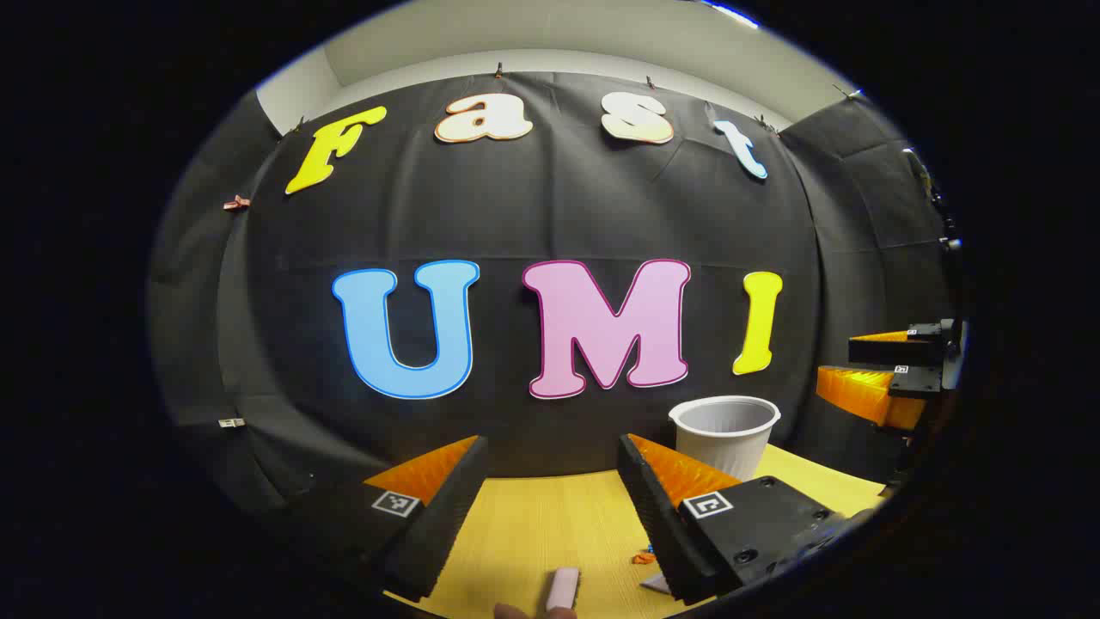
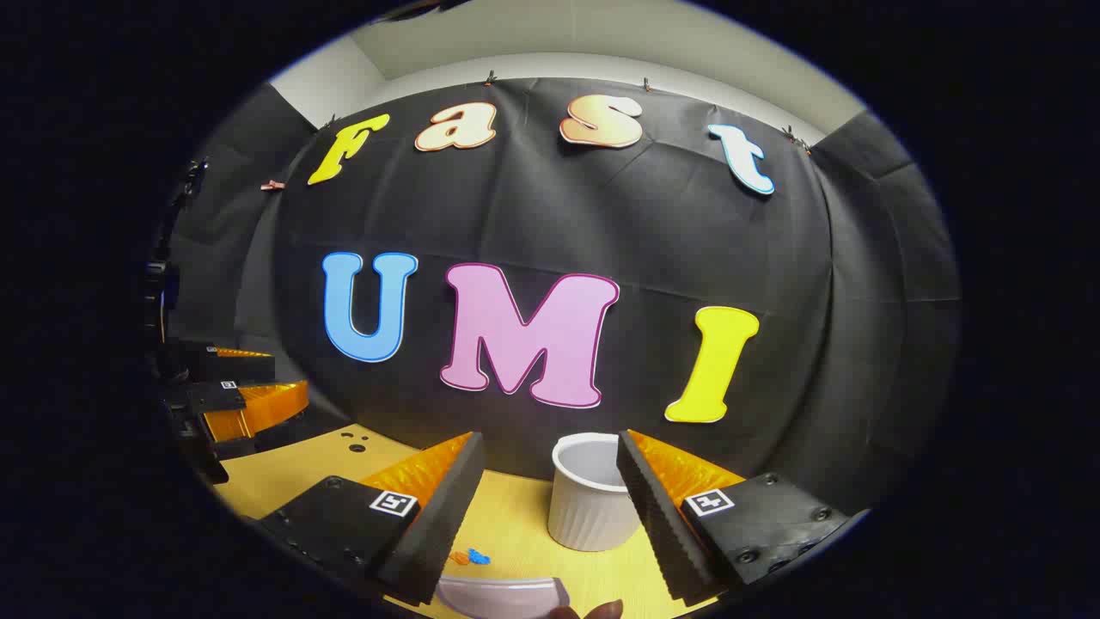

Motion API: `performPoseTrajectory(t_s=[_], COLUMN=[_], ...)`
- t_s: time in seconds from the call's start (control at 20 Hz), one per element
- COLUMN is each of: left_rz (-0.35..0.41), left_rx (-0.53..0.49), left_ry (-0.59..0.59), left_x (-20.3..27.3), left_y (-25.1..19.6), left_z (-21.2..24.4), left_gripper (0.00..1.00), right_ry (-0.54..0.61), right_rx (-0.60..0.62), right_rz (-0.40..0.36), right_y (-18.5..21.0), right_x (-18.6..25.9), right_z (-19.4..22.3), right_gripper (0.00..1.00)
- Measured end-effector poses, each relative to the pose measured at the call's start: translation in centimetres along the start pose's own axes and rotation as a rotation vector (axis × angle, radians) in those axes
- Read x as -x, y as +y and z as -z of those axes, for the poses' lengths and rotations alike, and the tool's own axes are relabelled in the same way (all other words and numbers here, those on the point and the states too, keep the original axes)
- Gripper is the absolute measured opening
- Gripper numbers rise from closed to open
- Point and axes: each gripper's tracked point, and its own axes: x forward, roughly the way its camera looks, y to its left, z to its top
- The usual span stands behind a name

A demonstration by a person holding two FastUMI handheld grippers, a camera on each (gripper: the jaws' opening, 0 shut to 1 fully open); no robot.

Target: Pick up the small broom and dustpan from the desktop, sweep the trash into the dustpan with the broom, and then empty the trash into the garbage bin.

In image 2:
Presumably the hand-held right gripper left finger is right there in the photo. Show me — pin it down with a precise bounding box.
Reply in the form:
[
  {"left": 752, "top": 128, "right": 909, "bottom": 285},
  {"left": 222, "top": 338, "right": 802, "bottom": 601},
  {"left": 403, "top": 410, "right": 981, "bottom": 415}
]
[{"left": 258, "top": 432, "right": 486, "bottom": 607}]

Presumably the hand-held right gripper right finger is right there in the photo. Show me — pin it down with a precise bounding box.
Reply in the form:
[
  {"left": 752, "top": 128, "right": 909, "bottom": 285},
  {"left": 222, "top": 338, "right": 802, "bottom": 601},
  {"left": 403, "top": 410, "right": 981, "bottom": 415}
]
[{"left": 616, "top": 429, "right": 860, "bottom": 604}]

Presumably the white ribbed garbage bin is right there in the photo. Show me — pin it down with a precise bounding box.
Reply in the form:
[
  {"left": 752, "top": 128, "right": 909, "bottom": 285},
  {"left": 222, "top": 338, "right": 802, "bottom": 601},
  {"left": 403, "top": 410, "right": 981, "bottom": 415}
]
[{"left": 547, "top": 432, "right": 641, "bottom": 552}]

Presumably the light purple dustpan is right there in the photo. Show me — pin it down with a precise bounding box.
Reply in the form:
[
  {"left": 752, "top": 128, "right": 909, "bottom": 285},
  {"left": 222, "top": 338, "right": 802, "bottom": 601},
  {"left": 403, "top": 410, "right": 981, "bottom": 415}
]
[{"left": 436, "top": 576, "right": 571, "bottom": 619}]

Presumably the wooden desktop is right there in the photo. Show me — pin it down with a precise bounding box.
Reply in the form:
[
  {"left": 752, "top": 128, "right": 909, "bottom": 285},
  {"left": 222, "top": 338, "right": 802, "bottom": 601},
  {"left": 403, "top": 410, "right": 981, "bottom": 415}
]
[{"left": 211, "top": 423, "right": 723, "bottom": 619}]

